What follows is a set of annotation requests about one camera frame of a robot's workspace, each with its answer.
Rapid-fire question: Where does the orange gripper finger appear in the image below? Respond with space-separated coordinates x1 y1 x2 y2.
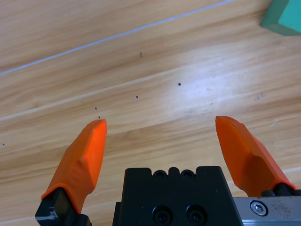
35 119 108 226
215 115 301 197

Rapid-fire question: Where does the green wooden block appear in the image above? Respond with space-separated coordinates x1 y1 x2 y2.
260 0 301 36

